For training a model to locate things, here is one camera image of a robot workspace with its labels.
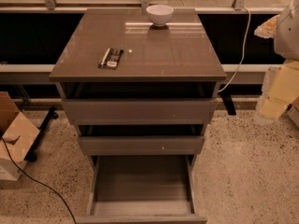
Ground grey bottom drawer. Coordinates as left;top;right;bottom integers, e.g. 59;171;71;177
76;155;207;224

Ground grey drawer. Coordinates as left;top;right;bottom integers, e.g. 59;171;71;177
76;155;207;224
78;124;205;156
62;99;216;125

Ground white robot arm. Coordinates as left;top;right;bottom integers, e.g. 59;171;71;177
254;0;299;125

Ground grey middle drawer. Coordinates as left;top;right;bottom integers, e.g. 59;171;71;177
78;124;205;156

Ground grey drawer cabinet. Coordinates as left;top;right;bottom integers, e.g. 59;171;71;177
49;7;227;171

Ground grey top drawer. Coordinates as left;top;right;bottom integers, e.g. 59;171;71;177
62;99;216;125

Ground black stand leg right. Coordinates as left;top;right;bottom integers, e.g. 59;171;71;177
221;93;236;116

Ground black stand leg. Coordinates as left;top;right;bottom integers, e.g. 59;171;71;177
25;106;59;162
221;93;236;116

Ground cardboard box right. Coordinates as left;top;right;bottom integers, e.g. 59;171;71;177
287;97;299;127

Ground cardboard box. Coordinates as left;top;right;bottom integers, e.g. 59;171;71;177
287;97;299;127
0;91;39;181

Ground white ceramic bowl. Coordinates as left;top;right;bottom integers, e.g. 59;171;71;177
146;5;174;26

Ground black pen package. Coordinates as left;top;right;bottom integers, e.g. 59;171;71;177
98;48;123;69

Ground black stand leg left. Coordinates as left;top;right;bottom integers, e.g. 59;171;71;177
25;106;59;162

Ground cardboard box left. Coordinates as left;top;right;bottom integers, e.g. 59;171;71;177
0;91;39;181

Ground white hanging cable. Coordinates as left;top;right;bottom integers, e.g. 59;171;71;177
217;7;252;94

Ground black floor cable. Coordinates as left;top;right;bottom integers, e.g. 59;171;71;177
0;137;78;224

